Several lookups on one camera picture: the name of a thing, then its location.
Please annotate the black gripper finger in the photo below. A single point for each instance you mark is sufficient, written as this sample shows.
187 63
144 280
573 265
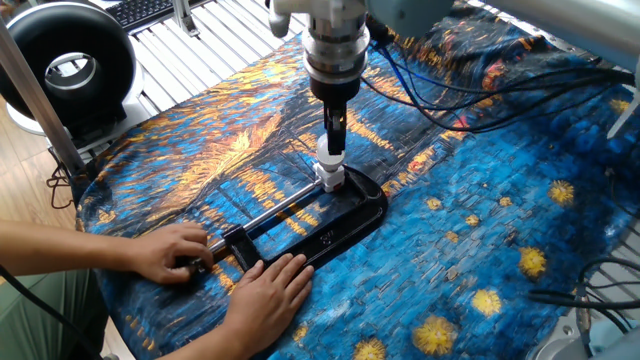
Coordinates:
337 132

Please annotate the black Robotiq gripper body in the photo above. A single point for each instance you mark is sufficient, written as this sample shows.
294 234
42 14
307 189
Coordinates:
335 92

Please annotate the white light bulb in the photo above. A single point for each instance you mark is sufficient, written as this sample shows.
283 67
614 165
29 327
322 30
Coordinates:
327 155

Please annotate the black C-clamp with silver screw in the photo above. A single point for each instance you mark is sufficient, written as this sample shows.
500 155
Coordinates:
345 232

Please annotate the person's left forearm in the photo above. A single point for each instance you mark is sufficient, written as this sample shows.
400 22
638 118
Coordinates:
65 247

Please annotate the person's right forearm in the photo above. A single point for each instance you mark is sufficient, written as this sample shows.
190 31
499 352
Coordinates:
200 347

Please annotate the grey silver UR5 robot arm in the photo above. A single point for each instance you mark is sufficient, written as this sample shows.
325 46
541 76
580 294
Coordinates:
575 25

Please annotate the person's right hand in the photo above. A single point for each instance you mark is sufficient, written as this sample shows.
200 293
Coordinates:
267 306

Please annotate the person's left hand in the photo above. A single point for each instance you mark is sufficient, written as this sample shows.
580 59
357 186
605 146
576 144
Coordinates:
170 252

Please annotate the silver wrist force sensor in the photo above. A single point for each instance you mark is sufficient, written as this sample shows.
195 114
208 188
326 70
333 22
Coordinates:
335 55

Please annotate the white lamp socket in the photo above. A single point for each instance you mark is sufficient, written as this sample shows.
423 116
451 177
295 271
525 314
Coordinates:
330 180

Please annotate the starry night painting cloth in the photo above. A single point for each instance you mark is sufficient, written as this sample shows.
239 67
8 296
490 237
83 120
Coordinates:
450 210

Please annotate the white device base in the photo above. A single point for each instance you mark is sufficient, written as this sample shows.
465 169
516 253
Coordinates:
134 105

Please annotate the black computer keyboard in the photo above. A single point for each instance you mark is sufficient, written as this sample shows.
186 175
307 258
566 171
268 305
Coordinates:
140 10

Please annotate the green trousers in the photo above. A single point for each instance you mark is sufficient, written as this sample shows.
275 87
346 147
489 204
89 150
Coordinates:
30 325

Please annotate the small aluminium bracket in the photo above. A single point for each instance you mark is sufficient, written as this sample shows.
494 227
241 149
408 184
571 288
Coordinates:
182 17

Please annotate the aluminium frame post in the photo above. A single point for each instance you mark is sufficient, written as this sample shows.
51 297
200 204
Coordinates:
40 105

